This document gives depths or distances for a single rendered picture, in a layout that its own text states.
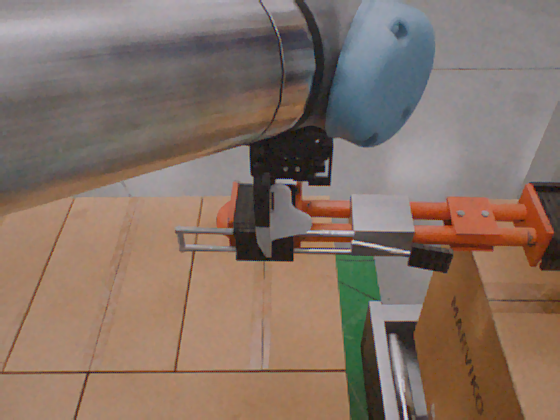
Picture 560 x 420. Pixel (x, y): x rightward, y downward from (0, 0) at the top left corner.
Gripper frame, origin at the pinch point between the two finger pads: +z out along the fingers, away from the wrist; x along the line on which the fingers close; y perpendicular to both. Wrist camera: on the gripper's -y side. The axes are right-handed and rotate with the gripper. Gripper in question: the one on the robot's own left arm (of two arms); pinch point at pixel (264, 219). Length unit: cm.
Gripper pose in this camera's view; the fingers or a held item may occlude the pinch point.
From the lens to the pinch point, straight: 61.5
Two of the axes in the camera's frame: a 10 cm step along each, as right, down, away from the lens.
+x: 0.3, -7.1, 7.1
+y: 10.0, 0.2, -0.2
